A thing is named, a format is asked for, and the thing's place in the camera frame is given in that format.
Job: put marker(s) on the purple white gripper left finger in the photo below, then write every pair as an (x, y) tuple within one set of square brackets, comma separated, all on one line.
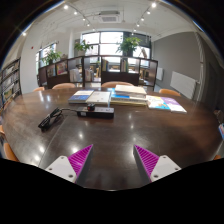
[(73, 168)]

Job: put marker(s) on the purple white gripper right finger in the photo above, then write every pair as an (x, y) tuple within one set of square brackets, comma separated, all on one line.
[(151, 166)]

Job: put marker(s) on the black power strip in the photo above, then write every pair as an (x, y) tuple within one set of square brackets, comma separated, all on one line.
[(99, 112)]

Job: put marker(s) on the purple white book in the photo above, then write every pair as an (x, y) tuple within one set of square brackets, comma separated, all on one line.
[(174, 105)]

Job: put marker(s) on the colourful picture book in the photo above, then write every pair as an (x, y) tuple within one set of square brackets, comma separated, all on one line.
[(156, 102)]

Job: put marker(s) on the orange chair near left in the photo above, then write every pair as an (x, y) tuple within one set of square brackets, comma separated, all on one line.
[(9, 153)]

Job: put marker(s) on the dark blue book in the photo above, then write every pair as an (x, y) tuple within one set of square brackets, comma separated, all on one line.
[(80, 96)]

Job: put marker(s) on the white grey book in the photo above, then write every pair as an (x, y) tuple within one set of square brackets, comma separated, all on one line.
[(99, 98)]

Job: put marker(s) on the stack of books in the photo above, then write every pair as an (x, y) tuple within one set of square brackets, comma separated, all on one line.
[(128, 95)]

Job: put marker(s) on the orange chair right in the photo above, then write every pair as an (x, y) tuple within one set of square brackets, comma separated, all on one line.
[(169, 92)]

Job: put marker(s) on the orange chair behind table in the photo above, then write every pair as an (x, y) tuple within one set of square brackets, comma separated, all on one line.
[(64, 86)]

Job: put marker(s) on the orange chair far left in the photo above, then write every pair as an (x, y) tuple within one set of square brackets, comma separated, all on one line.
[(39, 89)]

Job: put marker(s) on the orange chair centre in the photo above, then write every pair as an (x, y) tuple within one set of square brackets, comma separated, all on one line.
[(113, 84)]

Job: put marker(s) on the dark wooden shelf unit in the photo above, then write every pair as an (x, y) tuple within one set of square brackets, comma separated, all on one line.
[(87, 70)]

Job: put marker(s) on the potted plant left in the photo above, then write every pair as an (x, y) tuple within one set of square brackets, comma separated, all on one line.
[(51, 57)]

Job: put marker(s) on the potted plant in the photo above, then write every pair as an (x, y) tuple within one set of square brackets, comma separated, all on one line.
[(128, 45), (51, 57), (82, 47)]

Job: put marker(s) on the potted plant middle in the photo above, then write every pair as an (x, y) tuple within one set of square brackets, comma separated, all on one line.
[(82, 47)]

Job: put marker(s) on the potted plant right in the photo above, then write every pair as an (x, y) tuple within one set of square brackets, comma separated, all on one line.
[(128, 45)]

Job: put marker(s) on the ceiling air conditioner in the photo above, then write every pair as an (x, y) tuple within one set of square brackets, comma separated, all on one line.
[(109, 16)]

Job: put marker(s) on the white wall radiator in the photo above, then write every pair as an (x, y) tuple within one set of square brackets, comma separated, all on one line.
[(183, 84)]

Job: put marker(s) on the bookshelf at left wall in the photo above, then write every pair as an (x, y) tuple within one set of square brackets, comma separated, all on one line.
[(10, 81)]

